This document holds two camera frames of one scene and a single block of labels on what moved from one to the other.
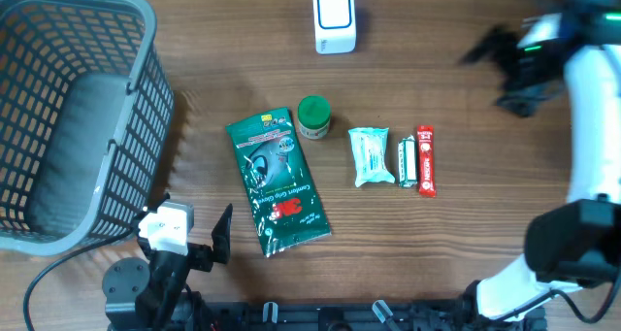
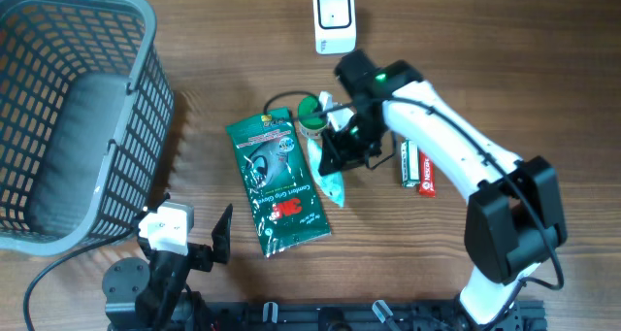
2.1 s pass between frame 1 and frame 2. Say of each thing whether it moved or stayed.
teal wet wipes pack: moved
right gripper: moved
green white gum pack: stayed
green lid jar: stayed
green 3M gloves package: stayed
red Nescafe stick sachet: stayed
